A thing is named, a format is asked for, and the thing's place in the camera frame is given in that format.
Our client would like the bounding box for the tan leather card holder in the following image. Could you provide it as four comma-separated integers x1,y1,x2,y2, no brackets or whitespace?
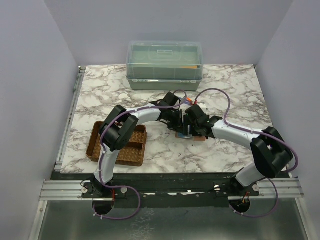
175,132,206,142

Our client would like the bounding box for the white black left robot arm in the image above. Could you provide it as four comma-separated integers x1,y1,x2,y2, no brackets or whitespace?
93,91,187,198

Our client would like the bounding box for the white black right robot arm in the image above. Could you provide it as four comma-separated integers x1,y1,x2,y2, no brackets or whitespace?
183,105,293,196

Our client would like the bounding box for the brown woven divided tray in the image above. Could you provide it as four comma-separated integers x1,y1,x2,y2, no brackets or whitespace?
85,121,148,168

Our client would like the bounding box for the clear green plastic storage box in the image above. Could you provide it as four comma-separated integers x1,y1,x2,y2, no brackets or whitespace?
126,41,204,91

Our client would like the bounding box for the blue red handled screwdriver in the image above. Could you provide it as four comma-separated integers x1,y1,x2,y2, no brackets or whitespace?
184,98,193,106

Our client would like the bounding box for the black metal base rail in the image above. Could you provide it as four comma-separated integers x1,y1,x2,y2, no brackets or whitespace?
51,171,266,208

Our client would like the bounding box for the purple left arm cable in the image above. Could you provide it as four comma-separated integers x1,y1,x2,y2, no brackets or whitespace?
92,89,188,221

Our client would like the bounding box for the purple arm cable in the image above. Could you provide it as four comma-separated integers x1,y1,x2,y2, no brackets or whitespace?
194,88,300,219
92,89,188,221

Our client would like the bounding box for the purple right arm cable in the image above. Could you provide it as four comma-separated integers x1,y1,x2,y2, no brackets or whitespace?
194,88,300,219

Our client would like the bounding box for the aluminium extrusion rail left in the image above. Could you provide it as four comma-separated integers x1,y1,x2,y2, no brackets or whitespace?
39,180,93,201

